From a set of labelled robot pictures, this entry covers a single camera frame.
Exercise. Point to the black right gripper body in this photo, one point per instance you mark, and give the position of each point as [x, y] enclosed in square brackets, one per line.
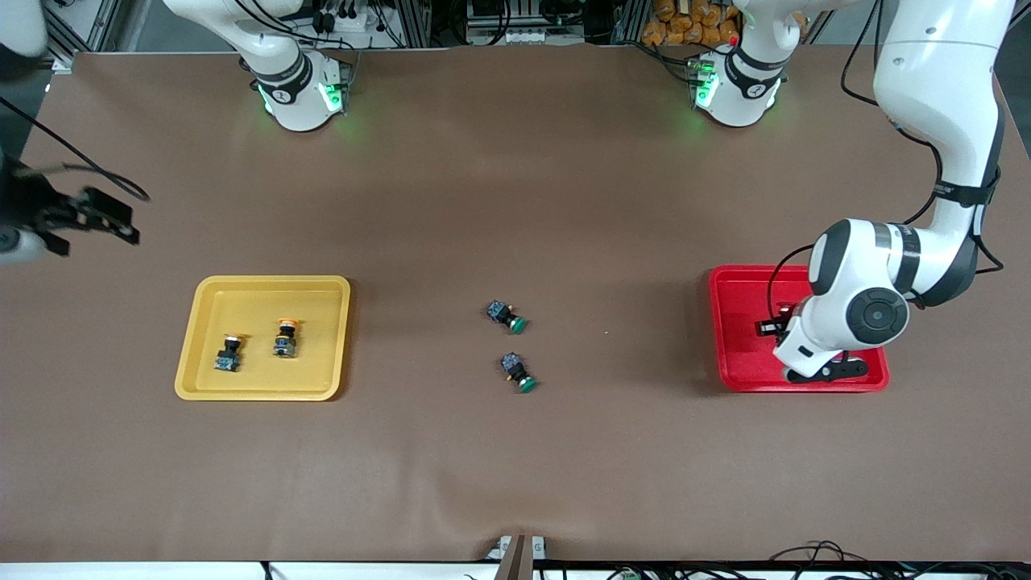
[31, 203]

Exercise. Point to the yellow mushroom push button switch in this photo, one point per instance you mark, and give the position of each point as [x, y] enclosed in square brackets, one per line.
[284, 345]
[228, 356]

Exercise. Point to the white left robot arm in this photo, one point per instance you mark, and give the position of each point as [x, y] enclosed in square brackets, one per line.
[934, 72]

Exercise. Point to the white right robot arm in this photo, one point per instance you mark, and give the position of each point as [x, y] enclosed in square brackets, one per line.
[282, 80]

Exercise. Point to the red plastic tray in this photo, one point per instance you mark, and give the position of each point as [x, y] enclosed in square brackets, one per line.
[737, 354]

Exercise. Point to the yellow plastic tray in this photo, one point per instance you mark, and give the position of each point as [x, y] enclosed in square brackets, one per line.
[318, 370]

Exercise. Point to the brown table mat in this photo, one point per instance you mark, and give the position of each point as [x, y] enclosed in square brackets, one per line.
[515, 467]

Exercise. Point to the white power strip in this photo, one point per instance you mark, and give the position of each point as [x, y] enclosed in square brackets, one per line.
[346, 20]

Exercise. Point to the pile of orange bags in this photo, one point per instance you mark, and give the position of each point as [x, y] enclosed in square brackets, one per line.
[693, 24]

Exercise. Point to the black electronics box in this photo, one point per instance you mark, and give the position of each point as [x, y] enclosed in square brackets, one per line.
[523, 16]

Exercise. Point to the green mushroom push button switch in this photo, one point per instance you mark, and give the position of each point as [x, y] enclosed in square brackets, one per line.
[506, 316]
[515, 369]

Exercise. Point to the aluminium frame post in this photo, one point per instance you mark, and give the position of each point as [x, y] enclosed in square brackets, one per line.
[415, 20]
[632, 20]

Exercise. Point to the brown camera stand post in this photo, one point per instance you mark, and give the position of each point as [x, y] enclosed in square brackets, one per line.
[515, 560]

